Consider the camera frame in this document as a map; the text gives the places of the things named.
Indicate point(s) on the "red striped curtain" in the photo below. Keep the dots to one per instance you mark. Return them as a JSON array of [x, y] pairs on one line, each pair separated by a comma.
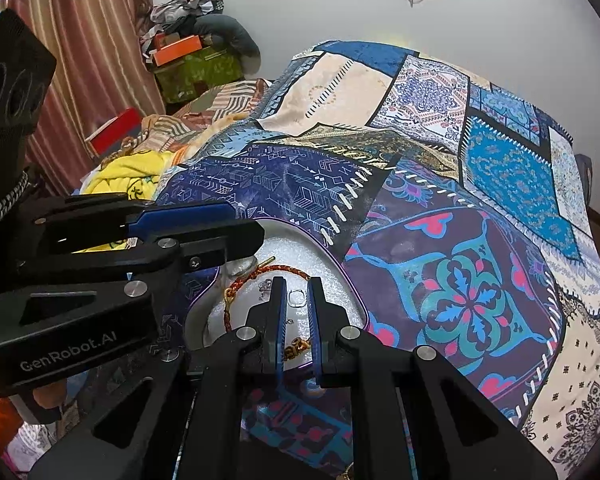
[[90, 35]]

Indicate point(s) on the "orange box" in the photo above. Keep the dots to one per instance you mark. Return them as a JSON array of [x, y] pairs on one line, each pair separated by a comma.
[[177, 50]]

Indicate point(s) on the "green patterned box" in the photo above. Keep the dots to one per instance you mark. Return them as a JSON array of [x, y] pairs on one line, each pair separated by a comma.
[[200, 72]]

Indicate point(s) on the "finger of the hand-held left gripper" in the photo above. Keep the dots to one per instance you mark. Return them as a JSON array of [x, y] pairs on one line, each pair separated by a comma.
[[180, 217], [220, 247]]

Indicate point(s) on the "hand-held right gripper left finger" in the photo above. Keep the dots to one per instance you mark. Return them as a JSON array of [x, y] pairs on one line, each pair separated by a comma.
[[279, 325]]

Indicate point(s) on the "pink cloth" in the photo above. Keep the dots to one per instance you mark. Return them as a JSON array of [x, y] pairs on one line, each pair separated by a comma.
[[27, 447]]

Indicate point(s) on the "pile of clothes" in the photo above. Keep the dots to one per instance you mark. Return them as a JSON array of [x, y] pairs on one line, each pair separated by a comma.
[[185, 7]]

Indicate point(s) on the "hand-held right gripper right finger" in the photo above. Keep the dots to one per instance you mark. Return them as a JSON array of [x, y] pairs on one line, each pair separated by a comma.
[[316, 327]]

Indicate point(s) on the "orange striped blanket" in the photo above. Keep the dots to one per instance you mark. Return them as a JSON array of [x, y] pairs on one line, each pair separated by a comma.
[[205, 110]]

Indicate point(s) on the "red box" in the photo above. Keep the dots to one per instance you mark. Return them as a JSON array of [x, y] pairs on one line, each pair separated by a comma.
[[115, 132]]

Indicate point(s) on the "small silver earring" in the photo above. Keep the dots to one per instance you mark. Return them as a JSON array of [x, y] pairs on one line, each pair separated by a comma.
[[266, 286]]

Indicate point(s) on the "silver glitter tray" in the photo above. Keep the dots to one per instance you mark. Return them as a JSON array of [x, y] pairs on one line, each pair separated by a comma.
[[332, 285]]

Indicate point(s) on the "blue patchwork blanket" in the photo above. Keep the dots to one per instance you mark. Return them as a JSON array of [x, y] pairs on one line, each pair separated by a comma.
[[430, 200]]

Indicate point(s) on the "yellow cloth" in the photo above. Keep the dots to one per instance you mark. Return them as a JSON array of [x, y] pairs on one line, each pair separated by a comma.
[[125, 170]]

